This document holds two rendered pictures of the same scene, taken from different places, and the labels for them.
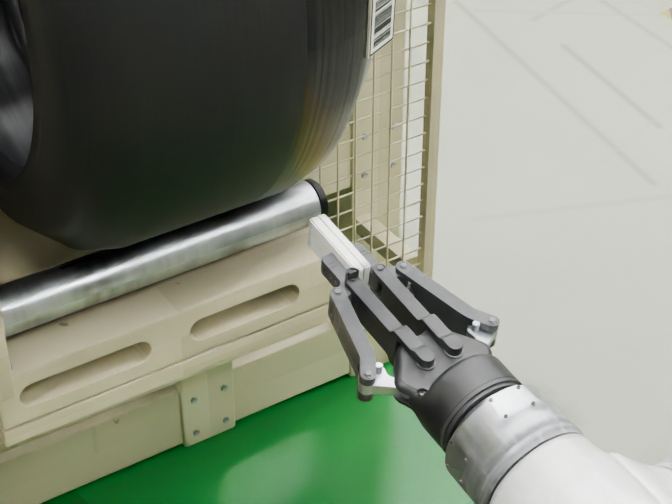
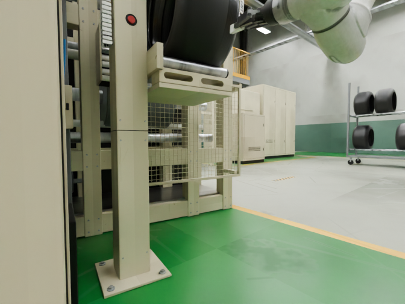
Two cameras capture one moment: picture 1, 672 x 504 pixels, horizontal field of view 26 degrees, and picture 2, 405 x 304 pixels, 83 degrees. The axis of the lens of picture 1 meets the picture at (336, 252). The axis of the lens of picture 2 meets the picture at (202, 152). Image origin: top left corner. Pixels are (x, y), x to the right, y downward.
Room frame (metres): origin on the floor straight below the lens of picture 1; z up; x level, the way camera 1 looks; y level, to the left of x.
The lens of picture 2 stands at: (0.06, 0.12, 0.58)
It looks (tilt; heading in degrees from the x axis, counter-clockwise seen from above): 3 degrees down; 1
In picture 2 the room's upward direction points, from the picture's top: straight up
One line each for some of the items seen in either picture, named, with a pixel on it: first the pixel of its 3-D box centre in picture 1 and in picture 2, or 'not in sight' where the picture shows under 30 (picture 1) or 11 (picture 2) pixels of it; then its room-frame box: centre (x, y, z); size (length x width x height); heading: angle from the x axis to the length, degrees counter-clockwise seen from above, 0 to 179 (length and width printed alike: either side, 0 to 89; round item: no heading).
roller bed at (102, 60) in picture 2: not in sight; (116, 59); (1.40, 0.64, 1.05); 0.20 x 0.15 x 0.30; 123
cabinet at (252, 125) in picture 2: not in sight; (246, 139); (6.11, -0.94, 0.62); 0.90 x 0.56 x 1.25; 131
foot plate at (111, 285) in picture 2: not in sight; (131, 268); (1.05, 0.45, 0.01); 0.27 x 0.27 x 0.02; 33
